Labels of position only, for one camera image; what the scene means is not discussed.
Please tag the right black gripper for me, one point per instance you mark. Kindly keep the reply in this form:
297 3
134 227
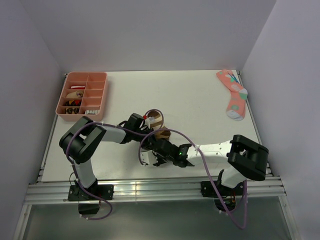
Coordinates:
160 161

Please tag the dark argyle rolled sock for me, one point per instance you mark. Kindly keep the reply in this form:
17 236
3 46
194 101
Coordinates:
73 103

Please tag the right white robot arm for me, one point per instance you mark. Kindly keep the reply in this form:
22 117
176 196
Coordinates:
246 159

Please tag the pink patterned sock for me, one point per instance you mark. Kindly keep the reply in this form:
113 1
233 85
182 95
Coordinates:
236 108

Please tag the brown argyle rolled sock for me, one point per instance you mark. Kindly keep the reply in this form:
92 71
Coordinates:
72 110

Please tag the brown striped sock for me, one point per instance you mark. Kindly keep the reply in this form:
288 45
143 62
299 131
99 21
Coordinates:
163 132

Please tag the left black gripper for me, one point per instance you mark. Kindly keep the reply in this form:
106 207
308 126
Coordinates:
147 130

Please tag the beige rolled sock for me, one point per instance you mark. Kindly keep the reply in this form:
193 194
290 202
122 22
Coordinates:
75 94

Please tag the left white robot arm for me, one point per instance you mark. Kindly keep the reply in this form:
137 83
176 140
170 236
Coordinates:
80 142

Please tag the red white rolled sock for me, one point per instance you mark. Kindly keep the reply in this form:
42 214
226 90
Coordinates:
78 87

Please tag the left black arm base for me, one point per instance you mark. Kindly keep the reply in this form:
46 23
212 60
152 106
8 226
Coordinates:
87 204

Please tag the pink divided organizer tray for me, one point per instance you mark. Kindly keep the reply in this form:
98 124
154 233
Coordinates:
84 93

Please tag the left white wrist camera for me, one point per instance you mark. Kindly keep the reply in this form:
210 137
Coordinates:
148 121

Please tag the white black striped sock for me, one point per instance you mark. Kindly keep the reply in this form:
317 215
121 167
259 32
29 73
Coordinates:
92 112

